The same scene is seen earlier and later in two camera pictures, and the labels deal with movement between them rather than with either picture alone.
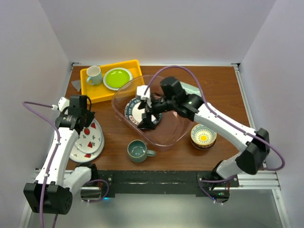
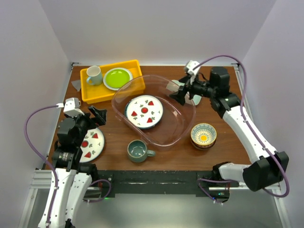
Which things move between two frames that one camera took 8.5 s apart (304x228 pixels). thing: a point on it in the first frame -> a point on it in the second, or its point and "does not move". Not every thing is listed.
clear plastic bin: x=170 y=128 does not move
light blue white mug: x=95 y=75 does not move
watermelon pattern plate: x=89 y=140 -> x=144 y=111
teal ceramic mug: x=137 y=151 does not move
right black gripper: x=147 y=117 -> x=179 y=96
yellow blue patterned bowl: x=203 y=137 does not move
